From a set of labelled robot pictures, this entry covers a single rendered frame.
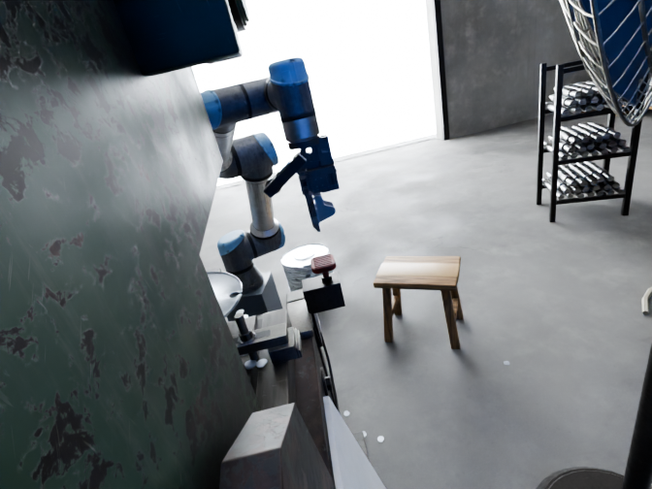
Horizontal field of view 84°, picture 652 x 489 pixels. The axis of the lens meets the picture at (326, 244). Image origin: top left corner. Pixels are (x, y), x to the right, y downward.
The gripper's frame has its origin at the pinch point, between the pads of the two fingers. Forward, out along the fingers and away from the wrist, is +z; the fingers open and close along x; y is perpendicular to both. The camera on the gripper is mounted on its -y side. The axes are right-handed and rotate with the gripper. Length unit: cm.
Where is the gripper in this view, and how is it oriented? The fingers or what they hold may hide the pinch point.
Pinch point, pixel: (314, 227)
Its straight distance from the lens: 85.4
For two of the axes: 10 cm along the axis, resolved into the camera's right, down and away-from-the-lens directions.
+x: -1.1, -3.9, 9.1
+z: 2.1, 8.9, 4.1
